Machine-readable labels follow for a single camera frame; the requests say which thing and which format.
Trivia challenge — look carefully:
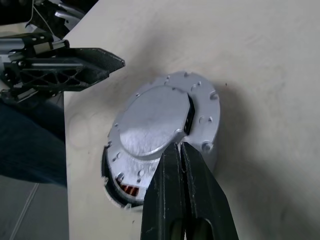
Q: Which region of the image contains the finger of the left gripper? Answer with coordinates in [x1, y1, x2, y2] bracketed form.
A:
[24, 46, 125, 74]
[6, 67, 111, 92]

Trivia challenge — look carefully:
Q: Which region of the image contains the black silver background object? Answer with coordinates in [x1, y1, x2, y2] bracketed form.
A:
[24, 0, 88, 41]

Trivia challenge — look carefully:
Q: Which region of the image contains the dark blue fabric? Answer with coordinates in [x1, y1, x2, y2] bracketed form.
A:
[0, 98, 68, 187]

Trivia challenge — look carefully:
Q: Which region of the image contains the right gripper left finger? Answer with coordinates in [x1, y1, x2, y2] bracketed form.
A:
[139, 142, 188, 240]

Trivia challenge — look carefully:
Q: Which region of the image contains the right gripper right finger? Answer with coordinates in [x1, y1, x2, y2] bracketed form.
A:
[180, 141, 239, 240]

